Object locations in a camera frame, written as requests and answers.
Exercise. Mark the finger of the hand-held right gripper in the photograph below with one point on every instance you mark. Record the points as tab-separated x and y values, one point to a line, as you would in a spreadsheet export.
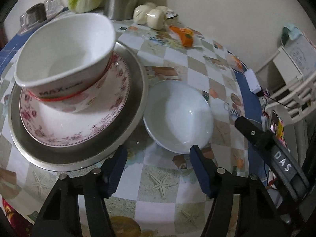
254	132

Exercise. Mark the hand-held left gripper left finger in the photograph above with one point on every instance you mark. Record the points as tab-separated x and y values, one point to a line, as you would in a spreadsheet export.
114	172

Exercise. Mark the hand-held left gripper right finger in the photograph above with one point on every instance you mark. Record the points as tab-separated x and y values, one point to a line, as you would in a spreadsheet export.
201	172

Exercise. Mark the large stainless steel plate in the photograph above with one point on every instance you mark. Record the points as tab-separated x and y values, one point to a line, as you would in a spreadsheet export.
74	156

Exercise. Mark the pink floral plate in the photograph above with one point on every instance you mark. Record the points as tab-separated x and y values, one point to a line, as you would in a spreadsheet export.
74	133

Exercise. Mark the plain white glass bowl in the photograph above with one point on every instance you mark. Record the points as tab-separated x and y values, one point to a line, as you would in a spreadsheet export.
177	118

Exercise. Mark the red-rimmed white bowl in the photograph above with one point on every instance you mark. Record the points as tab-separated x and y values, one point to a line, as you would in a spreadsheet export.
74	106

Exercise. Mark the white bowl with grey print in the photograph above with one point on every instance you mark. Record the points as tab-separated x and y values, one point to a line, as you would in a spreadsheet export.
64	54

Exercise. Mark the colourful printed packet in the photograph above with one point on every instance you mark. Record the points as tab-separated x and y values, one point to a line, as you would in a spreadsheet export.
277	126

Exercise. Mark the white power adapter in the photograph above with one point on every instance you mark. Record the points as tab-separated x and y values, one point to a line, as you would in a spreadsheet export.
253	81

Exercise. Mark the white plastic chair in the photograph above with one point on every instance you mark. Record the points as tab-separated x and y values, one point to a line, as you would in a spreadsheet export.
296	79

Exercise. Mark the teal cloth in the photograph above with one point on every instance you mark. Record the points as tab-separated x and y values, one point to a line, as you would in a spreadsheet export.
291	32

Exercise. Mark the orange snack packet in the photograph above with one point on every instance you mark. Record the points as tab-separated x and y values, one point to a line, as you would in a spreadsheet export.
184	35

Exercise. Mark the white bag label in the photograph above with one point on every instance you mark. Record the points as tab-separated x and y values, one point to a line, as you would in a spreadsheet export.
172	14

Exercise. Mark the white steamed bun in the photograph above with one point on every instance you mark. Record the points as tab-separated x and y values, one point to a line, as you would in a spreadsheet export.
155	18
150	5
162	8
140	14

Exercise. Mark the stainless steel thermos jug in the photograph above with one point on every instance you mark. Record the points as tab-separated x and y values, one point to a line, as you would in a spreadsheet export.
123	0

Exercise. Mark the clear plastic box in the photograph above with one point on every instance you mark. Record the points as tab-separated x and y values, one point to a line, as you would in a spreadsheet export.
37	13

